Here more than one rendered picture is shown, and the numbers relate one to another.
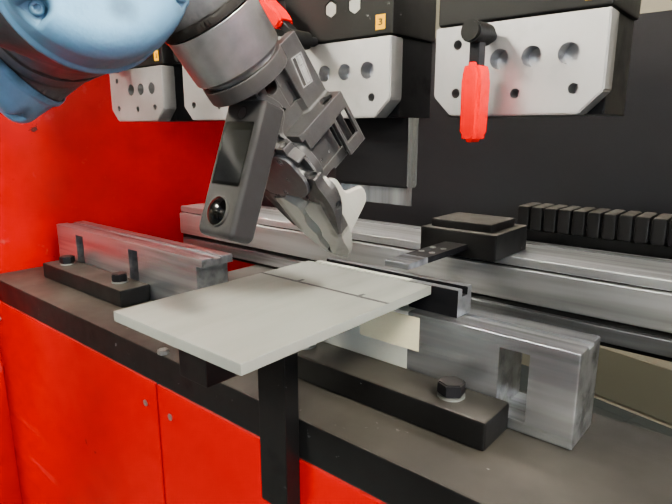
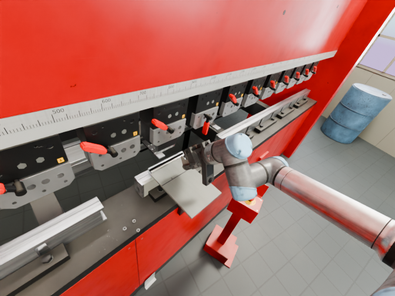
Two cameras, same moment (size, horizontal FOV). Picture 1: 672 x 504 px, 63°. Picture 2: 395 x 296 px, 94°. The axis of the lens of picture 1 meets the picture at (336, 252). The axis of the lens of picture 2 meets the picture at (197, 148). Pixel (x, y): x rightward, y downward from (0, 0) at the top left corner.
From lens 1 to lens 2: 0.91 m
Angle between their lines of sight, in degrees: 85
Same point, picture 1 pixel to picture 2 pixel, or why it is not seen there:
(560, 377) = not seen: hidden behind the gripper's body
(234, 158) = (210, 170)
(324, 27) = (167, 121)
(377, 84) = (181, 129)
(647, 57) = not seen: hidden behind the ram
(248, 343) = (213, 191)
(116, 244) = (16, 258)
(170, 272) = (80, 226)
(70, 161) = not seen: outside the picture
